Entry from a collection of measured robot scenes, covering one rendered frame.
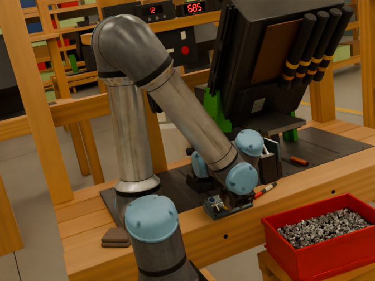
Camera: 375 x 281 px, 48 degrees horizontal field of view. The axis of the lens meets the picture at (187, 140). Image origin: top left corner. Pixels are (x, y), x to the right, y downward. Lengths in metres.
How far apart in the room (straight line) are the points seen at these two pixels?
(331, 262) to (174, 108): 0.65
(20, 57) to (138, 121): 0.85
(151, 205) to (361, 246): 0.63
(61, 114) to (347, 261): 1.25
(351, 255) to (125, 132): 0.72
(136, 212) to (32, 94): 0.94
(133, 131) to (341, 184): 0.91
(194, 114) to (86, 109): 1.04
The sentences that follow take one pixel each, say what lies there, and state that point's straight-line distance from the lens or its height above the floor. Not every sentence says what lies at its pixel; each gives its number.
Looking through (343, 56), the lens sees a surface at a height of 0.33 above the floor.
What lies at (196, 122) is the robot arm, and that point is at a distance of 0.91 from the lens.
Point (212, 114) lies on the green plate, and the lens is 1.58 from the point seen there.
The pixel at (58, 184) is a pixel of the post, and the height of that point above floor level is 0.97.
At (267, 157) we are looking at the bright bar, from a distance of 1.58.
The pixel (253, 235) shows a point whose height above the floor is 0.80.
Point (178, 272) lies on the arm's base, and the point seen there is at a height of 1.02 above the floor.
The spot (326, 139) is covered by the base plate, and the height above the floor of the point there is 0.90.
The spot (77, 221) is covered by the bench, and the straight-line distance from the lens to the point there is 1.69.
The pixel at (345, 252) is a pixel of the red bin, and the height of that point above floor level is 0.87.
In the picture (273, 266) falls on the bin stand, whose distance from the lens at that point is 1.35.
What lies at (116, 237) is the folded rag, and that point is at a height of 0.93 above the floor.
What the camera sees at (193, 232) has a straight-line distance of 1.39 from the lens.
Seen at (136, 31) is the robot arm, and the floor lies 1.55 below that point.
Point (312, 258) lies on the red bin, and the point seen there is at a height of 0.88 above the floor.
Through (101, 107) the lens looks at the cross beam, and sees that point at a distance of 1.90.
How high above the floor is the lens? 1.58
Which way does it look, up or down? 18 degrees down
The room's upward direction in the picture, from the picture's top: 10 degrees counter-clockwise
